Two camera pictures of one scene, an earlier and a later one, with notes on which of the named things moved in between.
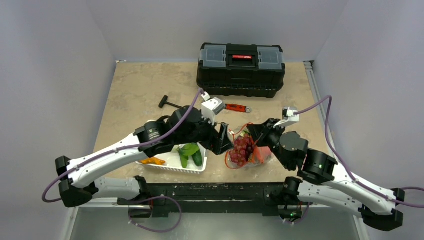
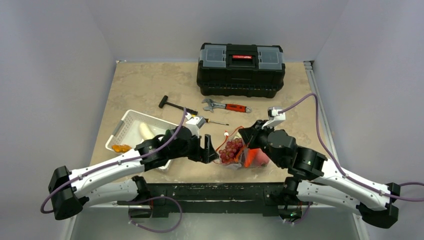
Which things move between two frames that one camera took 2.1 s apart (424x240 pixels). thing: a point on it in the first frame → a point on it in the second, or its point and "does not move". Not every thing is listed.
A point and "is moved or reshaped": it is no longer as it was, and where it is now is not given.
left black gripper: x=218 y=143 → x=205 y=155
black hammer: x=164 y=101 does not move
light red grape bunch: x=244 y=145 is moved or reshaped
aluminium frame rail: x=209 y=202 does not move
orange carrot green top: x=257 y=157 → x=251 y=154
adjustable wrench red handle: x=238 y=107 does not move
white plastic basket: x=173 y=161 → x=127 y=132
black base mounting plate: x=269 y=198 does not move
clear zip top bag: x=244 y=153 is moved or reshaped
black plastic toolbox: x=241 y=70 does not move
